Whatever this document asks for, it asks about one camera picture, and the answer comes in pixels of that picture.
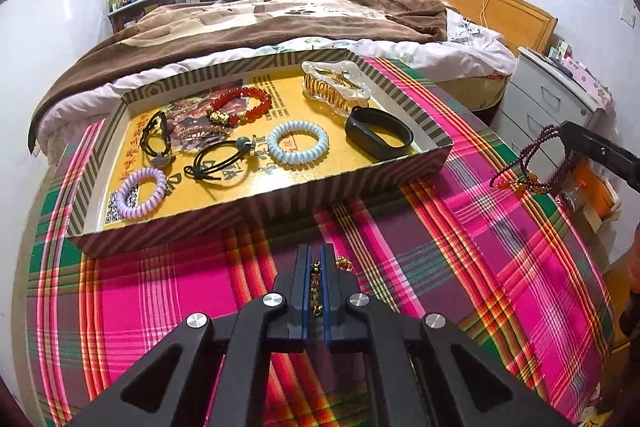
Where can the clear plastic hair claw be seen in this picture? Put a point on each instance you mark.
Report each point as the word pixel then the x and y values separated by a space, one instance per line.
pixel 339 85

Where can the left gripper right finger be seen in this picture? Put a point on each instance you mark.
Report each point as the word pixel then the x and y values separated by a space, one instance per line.
pixel 355 322

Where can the striped cardboard tray box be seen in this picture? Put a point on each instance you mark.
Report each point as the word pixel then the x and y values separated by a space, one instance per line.
pixel 233 143

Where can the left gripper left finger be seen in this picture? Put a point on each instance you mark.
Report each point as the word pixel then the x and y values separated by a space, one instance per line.
pixel 277 322

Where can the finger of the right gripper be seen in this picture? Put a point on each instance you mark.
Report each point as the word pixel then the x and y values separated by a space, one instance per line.
pixel 617 159

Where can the bed with white sheet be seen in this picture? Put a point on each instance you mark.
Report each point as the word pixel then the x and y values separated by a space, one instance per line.
pixel 469 51

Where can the grey drawer cabinet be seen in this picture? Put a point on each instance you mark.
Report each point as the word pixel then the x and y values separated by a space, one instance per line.
pixel 539 95

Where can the black wristband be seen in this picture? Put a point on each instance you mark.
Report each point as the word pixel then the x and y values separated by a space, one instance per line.
pixel 381 135

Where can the plaid pink tablecloth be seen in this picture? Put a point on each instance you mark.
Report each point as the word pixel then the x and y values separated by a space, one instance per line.
pixel 510 270

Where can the wooden headboard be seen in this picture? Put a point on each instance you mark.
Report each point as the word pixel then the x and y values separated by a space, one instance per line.
pixel 522 24

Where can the brown blanket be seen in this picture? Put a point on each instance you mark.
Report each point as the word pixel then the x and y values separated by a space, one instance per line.
pixel 175 32

